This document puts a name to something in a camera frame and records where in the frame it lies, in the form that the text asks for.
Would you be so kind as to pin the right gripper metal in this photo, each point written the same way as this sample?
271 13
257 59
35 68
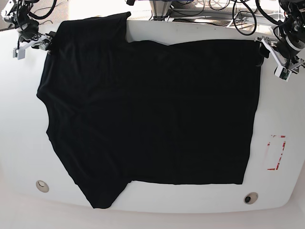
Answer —
16 12

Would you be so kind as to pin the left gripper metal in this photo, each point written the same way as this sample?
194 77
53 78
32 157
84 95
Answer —
292 32

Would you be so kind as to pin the black t-shirt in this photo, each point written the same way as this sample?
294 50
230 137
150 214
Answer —
120 111

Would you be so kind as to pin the red tape rectangle marking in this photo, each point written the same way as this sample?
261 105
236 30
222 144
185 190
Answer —
274 152

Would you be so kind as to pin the right table grommet hole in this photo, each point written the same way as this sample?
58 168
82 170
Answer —
250 198

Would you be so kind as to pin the table grommet hole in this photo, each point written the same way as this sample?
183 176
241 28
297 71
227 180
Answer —
250 198
42 186

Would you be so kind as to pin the left table grommet hole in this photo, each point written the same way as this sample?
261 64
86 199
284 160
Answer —
42 186

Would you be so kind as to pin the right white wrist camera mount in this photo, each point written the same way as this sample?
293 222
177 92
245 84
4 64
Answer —
42 42

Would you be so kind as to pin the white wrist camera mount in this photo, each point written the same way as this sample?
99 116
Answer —
42 42
276 59

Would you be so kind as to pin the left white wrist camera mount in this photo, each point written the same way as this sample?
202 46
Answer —
276 59

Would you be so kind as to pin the aluminium frame stand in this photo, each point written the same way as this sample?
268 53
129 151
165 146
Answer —
160 9

